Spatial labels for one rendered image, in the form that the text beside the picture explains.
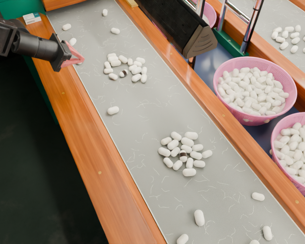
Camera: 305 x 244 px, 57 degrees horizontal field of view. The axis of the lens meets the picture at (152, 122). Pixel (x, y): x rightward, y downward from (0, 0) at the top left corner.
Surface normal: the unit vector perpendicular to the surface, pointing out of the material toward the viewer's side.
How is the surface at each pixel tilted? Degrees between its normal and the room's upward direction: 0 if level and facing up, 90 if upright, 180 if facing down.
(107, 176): 0
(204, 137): 0
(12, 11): 90
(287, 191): 0
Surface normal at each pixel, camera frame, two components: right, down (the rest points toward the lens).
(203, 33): 0.47, 0.72
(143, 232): 0.00, -0.58
